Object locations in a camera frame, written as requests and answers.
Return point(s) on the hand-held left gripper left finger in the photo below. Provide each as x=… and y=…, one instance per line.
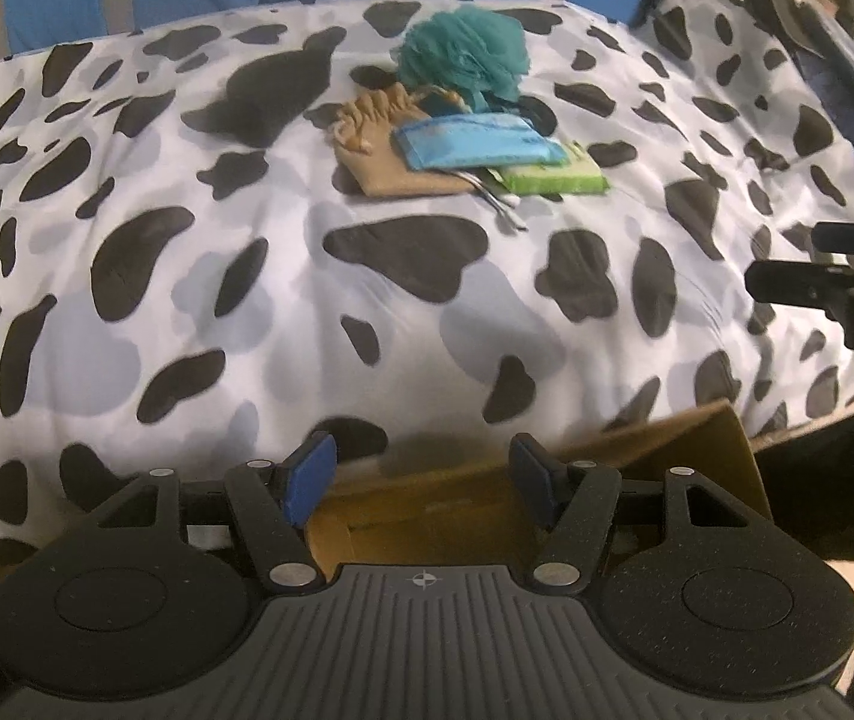
x=307, y=480

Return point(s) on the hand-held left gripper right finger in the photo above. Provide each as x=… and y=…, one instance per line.
x=536, y=480

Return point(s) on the brown cardboard box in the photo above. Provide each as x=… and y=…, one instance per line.
x=697, y=450

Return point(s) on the green soap bar packet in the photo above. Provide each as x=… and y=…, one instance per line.
x=554, y=180

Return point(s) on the blue tissue packet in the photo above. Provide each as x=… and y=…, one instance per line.
x=472, y=142

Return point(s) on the cow print blanket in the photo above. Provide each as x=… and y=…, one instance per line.
x=247, y=277

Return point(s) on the teal mesh bath pouf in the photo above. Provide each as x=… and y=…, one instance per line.
x=464, y=49

